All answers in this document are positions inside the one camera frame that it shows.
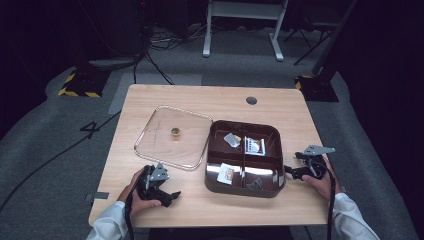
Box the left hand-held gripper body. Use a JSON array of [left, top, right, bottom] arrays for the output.
[[137, 162, 170, 201]]

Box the white snack packet red print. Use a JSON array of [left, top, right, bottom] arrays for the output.
[[216, 162, 235, 186]]

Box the dark slanted stand pole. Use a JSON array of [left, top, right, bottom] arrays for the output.
[[311, 0, 360, 77]]

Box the left hand-held gripper black cable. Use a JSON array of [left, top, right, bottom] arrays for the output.
[[124, 188, 135, 240]]

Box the grey tape strip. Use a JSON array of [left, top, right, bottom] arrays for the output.
[[85, 191, 111, 203]]

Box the person's left hand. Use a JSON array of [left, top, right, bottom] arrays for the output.
[[117, 166, 163, 216]]

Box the right hand-held gripper black cable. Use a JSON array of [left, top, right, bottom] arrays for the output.
[[325, 166, 337, 240]]

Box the dark brown compartment box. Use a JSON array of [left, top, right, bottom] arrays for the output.
[[203, 119, 287, 199]]

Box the black yellow striped stand base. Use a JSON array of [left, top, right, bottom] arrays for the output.
[[294, 74, 340, 103], [57, 67, 111, 99]]

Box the white metal stand frame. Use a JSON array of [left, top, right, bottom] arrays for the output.
[[202, 0, 290, 62]]

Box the clear lid with gold knob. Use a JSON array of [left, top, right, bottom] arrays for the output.
[[133, 105, 214, 172]]

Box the black folding tripod stand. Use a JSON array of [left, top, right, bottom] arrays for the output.
[[283, 18, 338, 66]]

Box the hand-held gripper black cable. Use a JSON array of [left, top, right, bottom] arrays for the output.
[[124, 188, 135, 240], [325, 166, 337, 240]]

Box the silver foil packet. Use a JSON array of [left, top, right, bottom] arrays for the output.
[[223, 132, 242, 149]]

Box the dark grey packet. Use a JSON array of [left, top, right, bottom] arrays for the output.
[[247, 177, 265, 192]]

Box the striped white snack packet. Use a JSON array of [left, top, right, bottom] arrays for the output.
[[243, 136, 267, 157]]

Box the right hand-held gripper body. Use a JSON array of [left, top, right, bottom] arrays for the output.
[[294, 144, 336, 181]]

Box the long black floor cable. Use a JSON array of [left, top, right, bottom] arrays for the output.
[[0, 110, 122, 214]]

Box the person's right hand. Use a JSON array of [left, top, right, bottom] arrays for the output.
[[301, 155, 343, 202]]

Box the dark equipment cabinet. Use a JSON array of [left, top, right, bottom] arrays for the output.
[[78, 0, 153, 68]]

